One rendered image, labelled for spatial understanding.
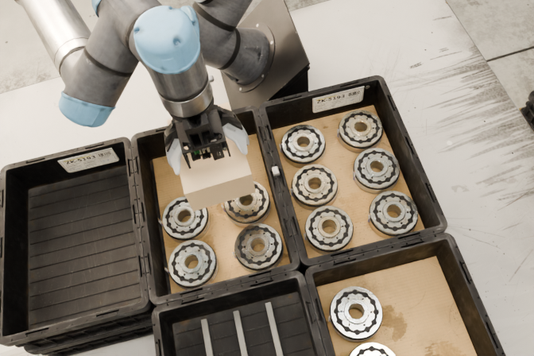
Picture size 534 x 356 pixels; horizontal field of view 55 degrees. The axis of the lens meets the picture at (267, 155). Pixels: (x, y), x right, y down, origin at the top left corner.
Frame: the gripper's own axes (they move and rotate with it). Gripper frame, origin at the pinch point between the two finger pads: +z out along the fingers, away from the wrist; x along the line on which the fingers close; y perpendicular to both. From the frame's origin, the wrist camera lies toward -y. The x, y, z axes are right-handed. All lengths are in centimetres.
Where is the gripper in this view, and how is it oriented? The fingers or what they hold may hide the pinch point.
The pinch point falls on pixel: (209, 151)
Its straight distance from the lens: 95.1
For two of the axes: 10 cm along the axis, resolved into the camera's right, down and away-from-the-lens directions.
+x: 9.6, -2.9, 0.7
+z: 0.8, 4.7, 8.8
